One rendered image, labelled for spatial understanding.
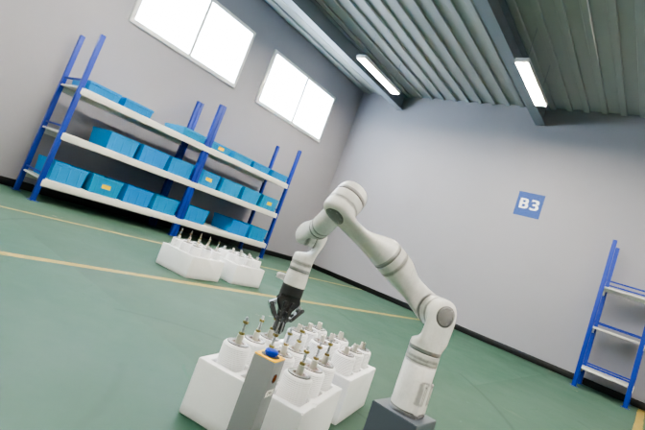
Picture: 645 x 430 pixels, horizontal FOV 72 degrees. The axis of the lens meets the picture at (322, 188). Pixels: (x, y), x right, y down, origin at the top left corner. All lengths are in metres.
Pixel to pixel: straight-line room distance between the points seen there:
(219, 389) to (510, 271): 6.64
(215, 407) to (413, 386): 0.62
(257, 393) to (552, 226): 6.85
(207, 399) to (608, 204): 6.95
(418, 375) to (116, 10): 5.98
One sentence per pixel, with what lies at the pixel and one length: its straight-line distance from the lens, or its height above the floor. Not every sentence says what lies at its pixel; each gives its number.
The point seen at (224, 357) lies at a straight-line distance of 1.58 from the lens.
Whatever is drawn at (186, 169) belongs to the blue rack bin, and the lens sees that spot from 6.38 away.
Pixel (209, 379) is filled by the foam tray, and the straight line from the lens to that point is 1.58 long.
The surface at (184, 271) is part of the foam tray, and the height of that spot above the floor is 0.05.
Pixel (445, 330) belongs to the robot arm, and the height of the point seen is 0.55.
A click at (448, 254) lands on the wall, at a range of 8.14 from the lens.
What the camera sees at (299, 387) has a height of 0.23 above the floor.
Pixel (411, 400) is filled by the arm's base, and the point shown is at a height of 0.34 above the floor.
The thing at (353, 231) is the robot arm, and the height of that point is 0.72.
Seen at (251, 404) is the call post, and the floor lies 0.19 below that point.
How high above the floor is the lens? 0.68
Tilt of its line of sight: 6 degrees up
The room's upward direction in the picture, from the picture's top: 20 degrees clockwise
